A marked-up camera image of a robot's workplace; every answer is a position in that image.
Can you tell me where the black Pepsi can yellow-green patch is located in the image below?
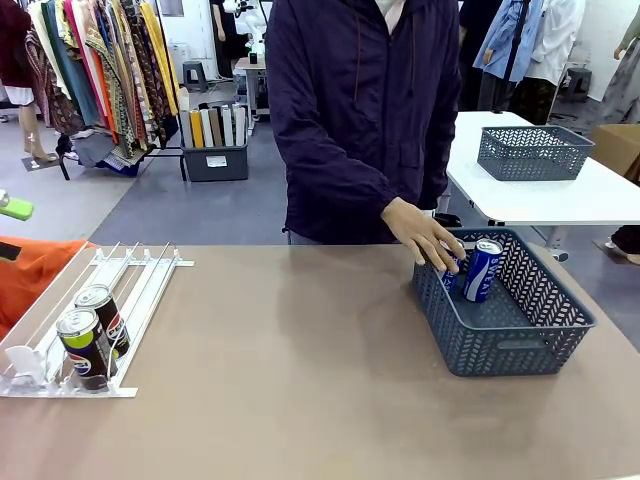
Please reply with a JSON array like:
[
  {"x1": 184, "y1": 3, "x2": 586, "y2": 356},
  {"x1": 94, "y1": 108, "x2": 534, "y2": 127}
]
[{"x1": 55, "y1": 307, "x2": 119, "y2": 393}]

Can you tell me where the dark red garment mannequin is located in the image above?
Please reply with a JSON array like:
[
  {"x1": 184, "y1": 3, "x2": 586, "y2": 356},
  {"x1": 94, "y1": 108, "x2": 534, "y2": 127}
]
[{"x1": 0, "y1": 0, "x2": 59, "y2": 164}]

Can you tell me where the person's right hand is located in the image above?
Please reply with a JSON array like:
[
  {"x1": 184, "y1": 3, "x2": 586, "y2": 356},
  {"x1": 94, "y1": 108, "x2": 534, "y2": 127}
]
[{"x1": 381, "y1": 196, "x2": 469, "y2": 275}]

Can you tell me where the teal hanging garment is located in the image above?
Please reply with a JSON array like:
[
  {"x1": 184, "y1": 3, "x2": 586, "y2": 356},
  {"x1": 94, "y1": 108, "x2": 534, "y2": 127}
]
[{"x1": 42, "y1": 0, "x2": 102, "y2": 127}]

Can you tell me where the yellow hanging garment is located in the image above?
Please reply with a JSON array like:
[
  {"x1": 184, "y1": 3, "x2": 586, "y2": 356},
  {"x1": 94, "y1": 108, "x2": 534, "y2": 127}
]
[{"x1": 138, "y1": 0, "x2": 181, "y2": 117}]

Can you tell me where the brown fabric roll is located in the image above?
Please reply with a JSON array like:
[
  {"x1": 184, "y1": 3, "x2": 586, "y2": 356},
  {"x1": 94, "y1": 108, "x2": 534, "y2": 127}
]
[{"x1": 208, "y1": 106, "x2": 224, "y2": 148}]

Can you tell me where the white wire can dispenser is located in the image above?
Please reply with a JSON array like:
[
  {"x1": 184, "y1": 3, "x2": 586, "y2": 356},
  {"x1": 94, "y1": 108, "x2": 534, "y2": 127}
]
[{"x1": 0, "y1": 241, "x2": 196, "y2": 400}]

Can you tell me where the dark patterned skirt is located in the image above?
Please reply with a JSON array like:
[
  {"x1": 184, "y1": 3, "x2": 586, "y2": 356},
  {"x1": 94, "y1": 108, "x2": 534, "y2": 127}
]
[{"x1": 509, "y1": 77, "x2": 559, "y2": 127}]

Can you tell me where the grey plastic stool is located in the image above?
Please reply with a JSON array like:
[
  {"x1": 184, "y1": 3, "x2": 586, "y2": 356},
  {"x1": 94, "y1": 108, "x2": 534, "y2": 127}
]
[
  {"x1": 181, "y1": 59, "x2": 209, "y2": 94},
  {"x1": 565, "y1": 67, "x2": 593, "y2": 104}
]

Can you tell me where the grey dress mannequin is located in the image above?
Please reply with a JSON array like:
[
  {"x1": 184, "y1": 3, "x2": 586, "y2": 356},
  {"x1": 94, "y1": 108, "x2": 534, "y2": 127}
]
[{"x1": 598, "y1": 9, "x2": 640, "y2": 127}]

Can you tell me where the light blue hanging shirt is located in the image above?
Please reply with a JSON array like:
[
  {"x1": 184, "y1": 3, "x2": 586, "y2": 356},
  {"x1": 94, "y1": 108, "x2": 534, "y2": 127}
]
[{"x1": 472, "y1": 0, "x2": 547, "y2": 80}]

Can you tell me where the yellow fabric roll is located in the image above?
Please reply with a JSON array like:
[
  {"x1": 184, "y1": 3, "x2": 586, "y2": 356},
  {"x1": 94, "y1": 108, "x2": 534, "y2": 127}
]
[{"x1": 190, "y1": 108, "x2": 205, "y2": 149}]

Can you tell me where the white table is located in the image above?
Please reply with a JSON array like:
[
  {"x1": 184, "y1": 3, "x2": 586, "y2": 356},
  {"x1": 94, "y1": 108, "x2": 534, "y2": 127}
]
[{"x1": 444, "y1": 110, "x2": 640, "y2": 250}]

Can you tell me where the blue-grey plastic basket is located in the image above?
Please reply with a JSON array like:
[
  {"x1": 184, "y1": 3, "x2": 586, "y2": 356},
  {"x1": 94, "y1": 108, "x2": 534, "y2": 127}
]
[{"x1": 410, "y1": 227, "x2": 599, "y2": 378}]

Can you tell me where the grey storage bin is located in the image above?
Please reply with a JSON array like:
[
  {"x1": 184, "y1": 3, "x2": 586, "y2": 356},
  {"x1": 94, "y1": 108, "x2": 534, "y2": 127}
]
[{"x1": 180, "y1": 142, "x2": 250, "y2": 183}]

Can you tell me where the white hanging garment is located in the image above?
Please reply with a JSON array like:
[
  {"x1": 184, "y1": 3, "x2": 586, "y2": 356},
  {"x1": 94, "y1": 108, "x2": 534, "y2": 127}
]
[{"x1": 524, "y1": 0, "x2": 587, "y2": 87}]

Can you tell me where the white appliance box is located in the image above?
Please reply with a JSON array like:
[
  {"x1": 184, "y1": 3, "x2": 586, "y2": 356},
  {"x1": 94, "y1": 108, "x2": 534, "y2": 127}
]
[{"x1": 167, "y1": 42, "x2": 192, "y2": 77}]

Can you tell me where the cardboard box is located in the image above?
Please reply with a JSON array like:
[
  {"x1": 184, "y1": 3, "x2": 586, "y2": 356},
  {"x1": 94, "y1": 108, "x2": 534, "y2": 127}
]
[{"x1": 589, "y1": 123, "x2": 640, "y2": 184}]

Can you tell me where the grey woven plastic basket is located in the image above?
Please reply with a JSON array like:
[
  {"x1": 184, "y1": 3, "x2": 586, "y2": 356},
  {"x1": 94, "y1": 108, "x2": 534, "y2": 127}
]
[{"x1": 476, "y1": 125, "x2": 596, "y2": 183}]

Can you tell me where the blue Pocari Sweat can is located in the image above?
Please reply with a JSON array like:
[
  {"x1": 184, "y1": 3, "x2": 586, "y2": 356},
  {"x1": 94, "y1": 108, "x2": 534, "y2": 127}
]
[
  {"x1": 460, "y1": 238, "x2": 504, "y2": 304},
  {"x1": 438, "y1": 238, "x2": 469, "y2": 297}
]

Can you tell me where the background work table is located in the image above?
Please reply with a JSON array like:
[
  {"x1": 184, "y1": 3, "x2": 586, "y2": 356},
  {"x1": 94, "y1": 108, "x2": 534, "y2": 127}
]
[{"x1": 233, "y1": 56, "x2": 269, "y2": 137}]

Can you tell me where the orange hanging garment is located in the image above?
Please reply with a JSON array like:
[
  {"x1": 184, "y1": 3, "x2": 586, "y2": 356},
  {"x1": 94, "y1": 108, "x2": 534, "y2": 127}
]
[{"x1": 88, "y1": 47, "x2": 120, "y2": 145}]

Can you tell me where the black garment mannequin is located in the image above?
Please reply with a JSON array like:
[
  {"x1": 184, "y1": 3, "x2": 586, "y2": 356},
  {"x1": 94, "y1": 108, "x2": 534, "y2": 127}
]
[{"x1": 209, "y1": 0, "x2": 237, "y2": 80}]

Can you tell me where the person in purple jacket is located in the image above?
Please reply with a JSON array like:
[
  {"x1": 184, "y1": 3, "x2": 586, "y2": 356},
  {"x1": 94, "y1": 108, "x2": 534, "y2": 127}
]
[{"x1": 264, "y1": 0, "x2": 464, "y2": 247}]

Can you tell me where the white inner shirt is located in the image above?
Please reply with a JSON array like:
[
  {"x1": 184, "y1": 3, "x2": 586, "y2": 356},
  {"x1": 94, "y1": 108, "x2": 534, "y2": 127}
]
[{"x1": 373, "y1": 0, "x2": 407, "y2": 35}]

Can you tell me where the grey cloth pile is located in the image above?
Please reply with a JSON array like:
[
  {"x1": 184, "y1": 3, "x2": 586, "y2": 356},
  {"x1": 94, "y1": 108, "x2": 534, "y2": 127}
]
[{"x1": 73, "y1": 132, "x2": 142, "y2": 177}]

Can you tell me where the orange cloth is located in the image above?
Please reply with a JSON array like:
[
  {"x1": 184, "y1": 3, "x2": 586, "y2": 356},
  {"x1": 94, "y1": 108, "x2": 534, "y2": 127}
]
[{"x1": 0, "y1": 236, "x2": 98, "y2": 341}]

